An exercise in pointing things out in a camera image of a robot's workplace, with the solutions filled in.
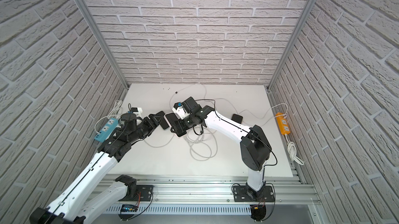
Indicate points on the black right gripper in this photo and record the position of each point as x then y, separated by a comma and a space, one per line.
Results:
184, 122

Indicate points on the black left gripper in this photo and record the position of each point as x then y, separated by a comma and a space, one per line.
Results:
150, 121

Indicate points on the phone with light green case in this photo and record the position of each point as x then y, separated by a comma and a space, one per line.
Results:
161, 120

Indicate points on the phone with black case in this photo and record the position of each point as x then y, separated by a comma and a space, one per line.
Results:
237, 118

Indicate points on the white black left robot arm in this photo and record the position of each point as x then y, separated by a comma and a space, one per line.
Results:
72, 207

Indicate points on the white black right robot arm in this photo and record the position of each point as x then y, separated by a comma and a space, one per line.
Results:
254, 145

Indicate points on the phone with pink case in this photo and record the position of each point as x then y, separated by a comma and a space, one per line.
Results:
171, 119

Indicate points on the small green circuit board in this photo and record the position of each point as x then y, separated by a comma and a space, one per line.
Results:
128, 208

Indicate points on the orange power strip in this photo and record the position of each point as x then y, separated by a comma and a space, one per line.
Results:
282, 123

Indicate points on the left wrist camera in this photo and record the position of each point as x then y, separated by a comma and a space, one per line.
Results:
136, 111

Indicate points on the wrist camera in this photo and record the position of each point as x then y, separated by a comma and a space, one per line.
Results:
136, 111
178, 109

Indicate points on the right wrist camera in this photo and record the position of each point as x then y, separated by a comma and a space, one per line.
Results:
178, 109

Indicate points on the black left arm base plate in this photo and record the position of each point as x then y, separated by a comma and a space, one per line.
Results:
139, 192

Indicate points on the white perforated cable duct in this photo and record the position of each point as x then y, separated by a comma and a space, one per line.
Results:
185, 209

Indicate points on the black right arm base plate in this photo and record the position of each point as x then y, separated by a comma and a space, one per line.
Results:
247, 194

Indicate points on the aluminium front rail frame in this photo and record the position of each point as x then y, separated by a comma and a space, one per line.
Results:
288, 191

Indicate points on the aluminium corner post left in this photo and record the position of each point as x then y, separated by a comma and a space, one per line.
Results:
89, 18

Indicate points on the aluminium corner post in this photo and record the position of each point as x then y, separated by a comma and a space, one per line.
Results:
292, 41
89, 18

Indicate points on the aluminium corner post right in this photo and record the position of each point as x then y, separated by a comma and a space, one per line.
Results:
292, 41

